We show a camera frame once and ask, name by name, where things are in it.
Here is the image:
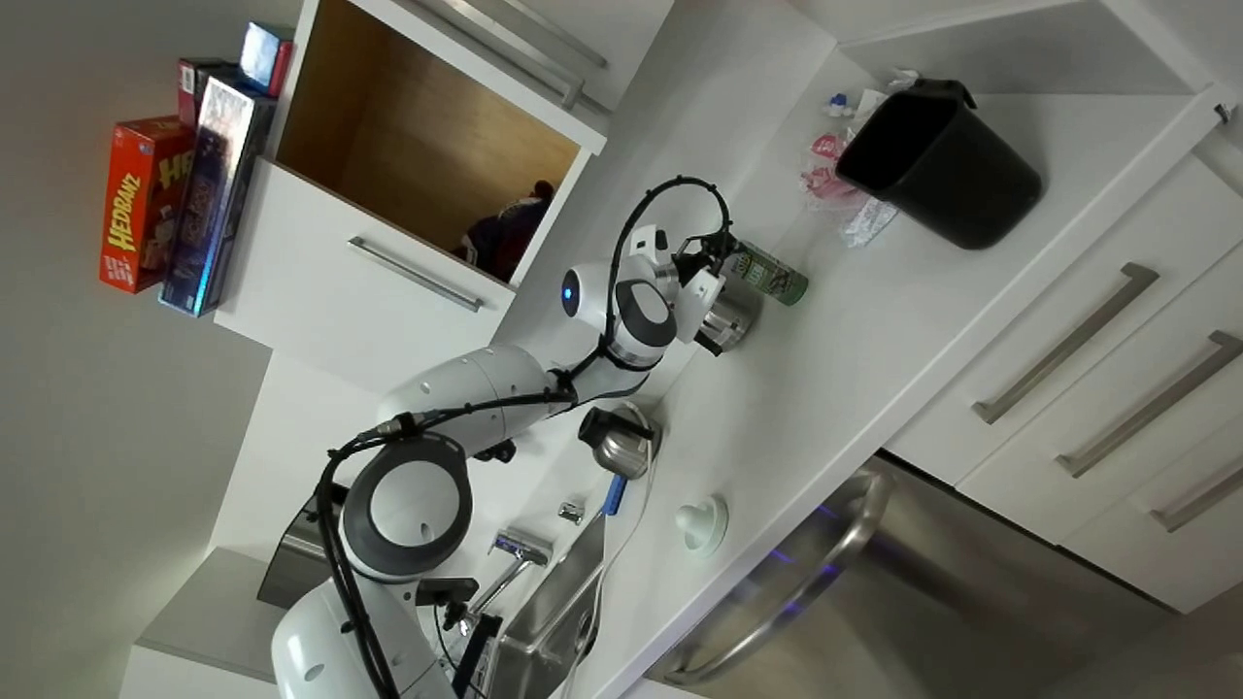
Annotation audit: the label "steel box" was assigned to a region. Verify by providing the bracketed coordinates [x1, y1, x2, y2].
[481, 507, 613, 699]

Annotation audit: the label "steel dishwasher handle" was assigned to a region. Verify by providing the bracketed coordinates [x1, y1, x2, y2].
[662, 466, 893, 690]

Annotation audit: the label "open white cabinet door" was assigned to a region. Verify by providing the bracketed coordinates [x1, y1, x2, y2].
[354, 0, 613, 154]

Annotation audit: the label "silver cabinet bar handle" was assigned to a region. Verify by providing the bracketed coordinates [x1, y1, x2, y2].
[345, 230, 493, 317]

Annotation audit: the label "pink sweetener packets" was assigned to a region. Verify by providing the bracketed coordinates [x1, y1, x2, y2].
[806, 119, 863, 203]

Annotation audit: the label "silver open door handle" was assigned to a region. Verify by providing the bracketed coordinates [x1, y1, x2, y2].
[414, 0, 613, 109]

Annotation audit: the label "mint green cup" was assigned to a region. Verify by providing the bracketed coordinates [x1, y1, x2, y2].
[674, 492, 736, 556]

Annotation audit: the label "small red box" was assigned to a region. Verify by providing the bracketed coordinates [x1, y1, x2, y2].
[173, 54, 247, 129]

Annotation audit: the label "white packets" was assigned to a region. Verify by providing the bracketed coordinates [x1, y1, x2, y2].
[845, 197, 903, 251]

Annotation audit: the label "silver drawer handle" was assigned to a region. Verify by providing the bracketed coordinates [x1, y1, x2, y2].
[1149, 459, 1243, 534]
[973, 260, 1163, 428]
[1052, 326, 1243, 483]

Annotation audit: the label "black landfill bin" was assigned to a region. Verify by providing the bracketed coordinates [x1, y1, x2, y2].
[834, 72, 1048, 251]

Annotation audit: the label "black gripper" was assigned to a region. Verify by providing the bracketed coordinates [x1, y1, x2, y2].
[666, 230, 759, 345]

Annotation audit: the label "stainless steel dishwasher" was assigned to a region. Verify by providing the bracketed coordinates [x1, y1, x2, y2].
[639, 450, 1176, 699]

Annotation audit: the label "white drawer front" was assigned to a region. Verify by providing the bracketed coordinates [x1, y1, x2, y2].
[1060, 410, 1243, 617]
[885, 150, 1243, 492]
[957, 237, 1243, 549]

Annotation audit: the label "steel carafe with black lid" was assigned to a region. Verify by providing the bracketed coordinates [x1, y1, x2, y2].
[575, 402, 662, 483]

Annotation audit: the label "small blue box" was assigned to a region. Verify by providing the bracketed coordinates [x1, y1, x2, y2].
[235, 14, 297, 100]

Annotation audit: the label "dark blue tall box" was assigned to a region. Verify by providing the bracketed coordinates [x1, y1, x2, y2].
[157, 71, 279, 321]

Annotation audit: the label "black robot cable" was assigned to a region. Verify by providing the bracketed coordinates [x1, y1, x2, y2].
[310, 171, 739, 699]

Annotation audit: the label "dark object inside cabinet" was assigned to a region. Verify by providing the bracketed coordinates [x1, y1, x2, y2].
[454, 175, 560, 287]

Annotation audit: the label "red cereal box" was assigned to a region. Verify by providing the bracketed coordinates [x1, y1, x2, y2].
[98, 112, 199, 298]

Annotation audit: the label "closed white cabinet door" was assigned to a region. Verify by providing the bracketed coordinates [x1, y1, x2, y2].
[209, 154, 521, 392]

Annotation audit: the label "blue handled tool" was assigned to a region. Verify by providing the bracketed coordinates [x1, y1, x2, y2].
[597, 471, 632, 520]

